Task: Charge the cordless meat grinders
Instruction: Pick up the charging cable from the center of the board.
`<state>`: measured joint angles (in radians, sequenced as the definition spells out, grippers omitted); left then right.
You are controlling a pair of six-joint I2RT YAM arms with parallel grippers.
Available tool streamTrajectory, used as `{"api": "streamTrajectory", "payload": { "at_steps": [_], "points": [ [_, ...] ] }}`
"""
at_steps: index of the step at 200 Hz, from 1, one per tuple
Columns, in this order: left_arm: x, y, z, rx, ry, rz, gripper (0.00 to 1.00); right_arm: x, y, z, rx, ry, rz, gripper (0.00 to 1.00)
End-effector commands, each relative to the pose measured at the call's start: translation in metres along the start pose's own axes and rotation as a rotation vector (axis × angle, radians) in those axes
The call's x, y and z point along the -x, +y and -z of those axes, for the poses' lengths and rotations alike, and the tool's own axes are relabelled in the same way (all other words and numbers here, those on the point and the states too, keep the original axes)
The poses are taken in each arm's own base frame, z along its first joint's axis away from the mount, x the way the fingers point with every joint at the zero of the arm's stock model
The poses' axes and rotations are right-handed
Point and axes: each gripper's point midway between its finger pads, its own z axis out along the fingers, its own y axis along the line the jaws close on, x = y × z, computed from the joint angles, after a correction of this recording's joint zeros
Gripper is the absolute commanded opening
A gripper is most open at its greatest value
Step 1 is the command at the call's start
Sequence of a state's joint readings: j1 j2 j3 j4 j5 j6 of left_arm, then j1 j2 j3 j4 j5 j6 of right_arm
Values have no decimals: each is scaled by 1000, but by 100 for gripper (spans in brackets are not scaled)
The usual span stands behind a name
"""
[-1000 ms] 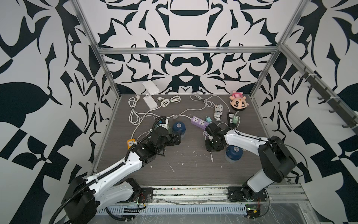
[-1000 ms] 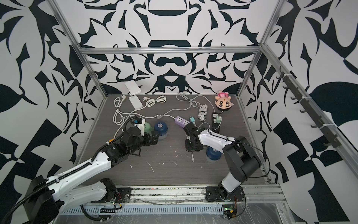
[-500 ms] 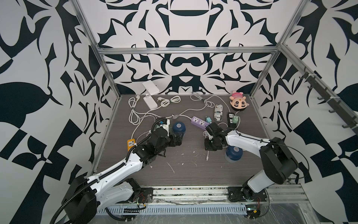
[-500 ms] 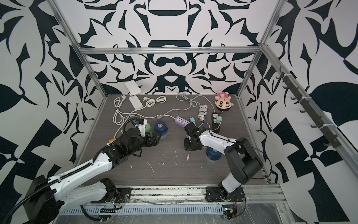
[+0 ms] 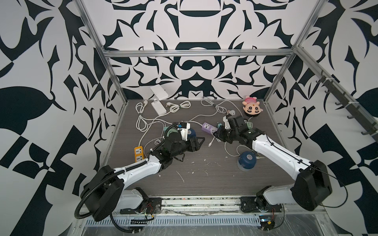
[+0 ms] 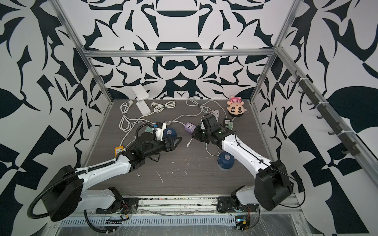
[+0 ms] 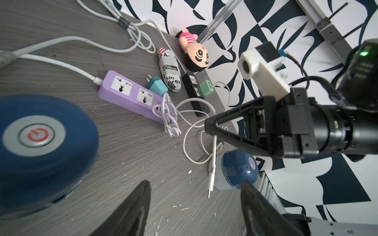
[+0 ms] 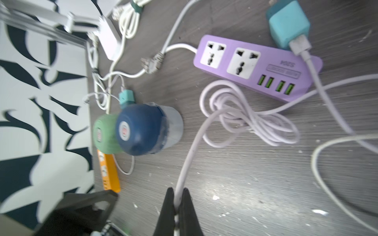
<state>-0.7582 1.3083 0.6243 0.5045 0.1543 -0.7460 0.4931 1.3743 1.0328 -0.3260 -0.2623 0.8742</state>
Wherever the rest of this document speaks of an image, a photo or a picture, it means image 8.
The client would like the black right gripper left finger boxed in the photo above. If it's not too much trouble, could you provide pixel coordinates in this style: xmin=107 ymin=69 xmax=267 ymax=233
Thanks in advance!
xmin=153 ymin=187 xmax=176 ymax=236

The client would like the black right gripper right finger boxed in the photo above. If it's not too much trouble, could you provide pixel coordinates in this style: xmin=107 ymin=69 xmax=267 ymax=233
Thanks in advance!
xmin=178 ymin=188 xmax=204 ymax=236

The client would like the lilac USB charging cable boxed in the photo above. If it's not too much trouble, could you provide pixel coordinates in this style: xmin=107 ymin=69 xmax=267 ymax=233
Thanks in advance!
xmin=172 ymin=50 xmax=378 ymax=210

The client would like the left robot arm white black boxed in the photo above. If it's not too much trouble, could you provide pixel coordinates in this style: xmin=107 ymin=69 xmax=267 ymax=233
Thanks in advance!
xmin=1 ymin=190 xmax=119 ymax=236

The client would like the yellow power strip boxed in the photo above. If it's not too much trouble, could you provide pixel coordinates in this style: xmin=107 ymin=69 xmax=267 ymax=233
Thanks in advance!
xmin=97 ymin=150 xmax=121 ymax=193

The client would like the small teal charger adapter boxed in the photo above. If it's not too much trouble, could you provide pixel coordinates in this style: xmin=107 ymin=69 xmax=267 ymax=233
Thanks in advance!
xmin=119 ymin=89 xmax=135 ymax=110

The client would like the purple power strip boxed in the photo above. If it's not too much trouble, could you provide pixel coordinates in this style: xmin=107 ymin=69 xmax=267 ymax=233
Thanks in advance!
xmin=194 ymin=35 xmax=313 ymax=102

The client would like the white folding desk lamp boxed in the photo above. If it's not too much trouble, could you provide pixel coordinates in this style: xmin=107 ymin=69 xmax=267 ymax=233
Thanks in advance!
xmin=64 ymin=12 xmax=121 ymax=61

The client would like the white coiled power cable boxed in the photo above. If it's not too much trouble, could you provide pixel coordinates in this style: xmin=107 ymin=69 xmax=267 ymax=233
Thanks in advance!
xmin=85 ymin=32 xmax=125 ymax=111
xmin=112 ymin=0 xmax=154 ymax=39

